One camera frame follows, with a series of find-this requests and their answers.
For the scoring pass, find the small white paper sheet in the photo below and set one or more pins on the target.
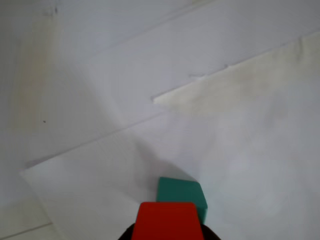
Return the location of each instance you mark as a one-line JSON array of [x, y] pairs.
[[225, 162]]

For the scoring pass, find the beige masking tape strip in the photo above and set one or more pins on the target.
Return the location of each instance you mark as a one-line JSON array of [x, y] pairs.
[[250, 75]]

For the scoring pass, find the red wooden cube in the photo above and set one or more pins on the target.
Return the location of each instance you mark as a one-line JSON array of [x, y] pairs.
[[170, 222]]

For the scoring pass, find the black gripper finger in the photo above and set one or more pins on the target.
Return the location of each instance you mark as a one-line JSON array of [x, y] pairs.
[[210, 233], [128, 233]]

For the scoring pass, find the teal blue wooden cube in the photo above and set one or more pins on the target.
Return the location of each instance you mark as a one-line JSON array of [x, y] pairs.
[[180, 190]]

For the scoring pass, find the large white paper sheet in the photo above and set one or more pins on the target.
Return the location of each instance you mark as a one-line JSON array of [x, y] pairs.
[[150, 50]]

